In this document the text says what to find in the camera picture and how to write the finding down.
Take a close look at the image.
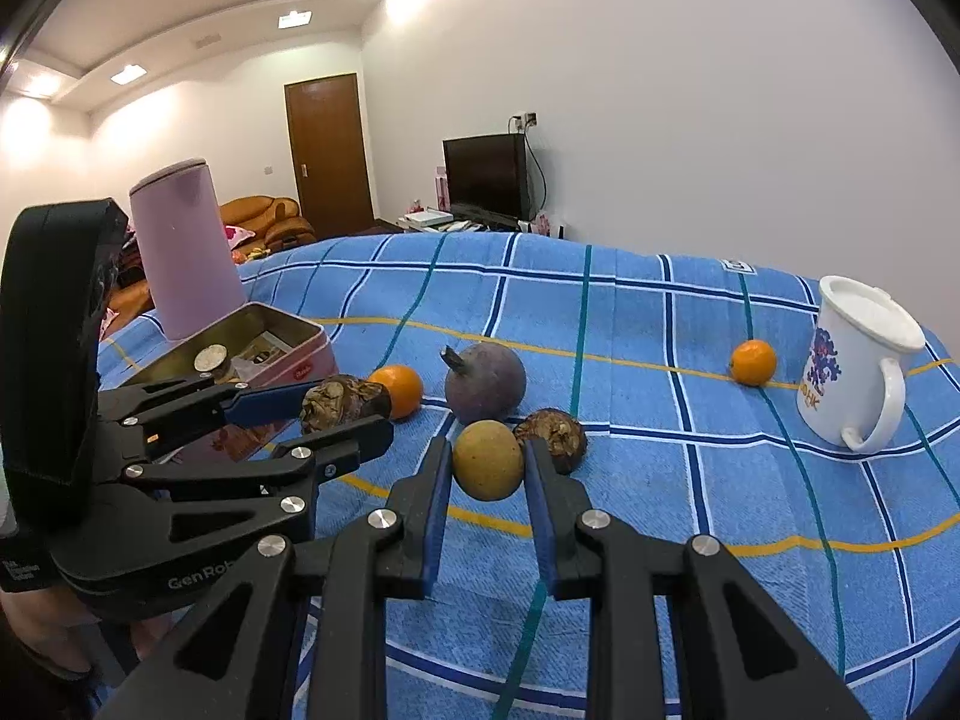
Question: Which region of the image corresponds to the blue plaid blanket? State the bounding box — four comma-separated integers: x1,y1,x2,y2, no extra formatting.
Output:
94,231,960,720

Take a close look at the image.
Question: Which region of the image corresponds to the brown dried mottled fruit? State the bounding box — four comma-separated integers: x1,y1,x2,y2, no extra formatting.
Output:
512,409,588,475

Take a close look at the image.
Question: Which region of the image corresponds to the printed paper leaflet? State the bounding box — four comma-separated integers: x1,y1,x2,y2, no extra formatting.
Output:
232,328,297,383

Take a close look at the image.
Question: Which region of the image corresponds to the wrinkled cracked brown fruit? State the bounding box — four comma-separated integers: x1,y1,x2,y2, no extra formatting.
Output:
300,376,393,436

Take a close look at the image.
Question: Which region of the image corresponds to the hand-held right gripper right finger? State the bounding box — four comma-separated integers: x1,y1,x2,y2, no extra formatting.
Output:
523,439,878,720

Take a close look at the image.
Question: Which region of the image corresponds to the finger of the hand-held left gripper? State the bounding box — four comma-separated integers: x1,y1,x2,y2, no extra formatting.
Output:
122,415,396,542
100,376,335,460

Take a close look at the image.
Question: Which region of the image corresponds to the pink metal tin box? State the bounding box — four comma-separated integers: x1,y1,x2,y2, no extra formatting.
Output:
142,301,340,421

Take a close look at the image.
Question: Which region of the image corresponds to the orange leather sofa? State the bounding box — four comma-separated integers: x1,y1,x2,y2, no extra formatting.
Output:
105,195,320,335

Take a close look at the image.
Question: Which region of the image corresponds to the purple round mangosteen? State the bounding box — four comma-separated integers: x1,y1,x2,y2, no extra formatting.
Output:
441,341,527,425

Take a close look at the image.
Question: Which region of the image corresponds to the white floral mug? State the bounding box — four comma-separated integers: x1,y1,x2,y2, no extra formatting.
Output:
795,275,928,453

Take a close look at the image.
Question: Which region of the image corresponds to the olive yellow round fruit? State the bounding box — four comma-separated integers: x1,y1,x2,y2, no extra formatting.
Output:
452,421,525,502

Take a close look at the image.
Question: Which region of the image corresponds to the person's left hand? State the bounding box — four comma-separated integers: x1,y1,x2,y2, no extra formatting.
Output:
0,586,177,680

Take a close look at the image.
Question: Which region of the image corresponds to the black flat television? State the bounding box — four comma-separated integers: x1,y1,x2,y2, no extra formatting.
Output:
442,133,535,222

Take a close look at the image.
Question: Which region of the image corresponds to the black power cable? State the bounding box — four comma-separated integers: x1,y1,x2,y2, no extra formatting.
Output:
521,126,548,220

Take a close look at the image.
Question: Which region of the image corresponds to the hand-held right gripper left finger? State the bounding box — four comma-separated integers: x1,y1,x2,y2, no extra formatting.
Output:
94,439,455,720

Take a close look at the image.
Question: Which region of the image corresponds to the small orange tangerine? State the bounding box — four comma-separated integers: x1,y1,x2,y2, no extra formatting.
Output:
367,364,425,421
730,340,777,387

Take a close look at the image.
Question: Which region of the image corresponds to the dark wooden door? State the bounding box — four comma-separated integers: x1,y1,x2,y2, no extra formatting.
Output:
283,73,374,237

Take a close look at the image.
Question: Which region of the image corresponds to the white television stand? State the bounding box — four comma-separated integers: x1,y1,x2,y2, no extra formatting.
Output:
396,206,567,239

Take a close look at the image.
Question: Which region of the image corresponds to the pink cylindrical bottle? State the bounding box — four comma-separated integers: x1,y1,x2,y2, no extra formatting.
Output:
127,157,247,342

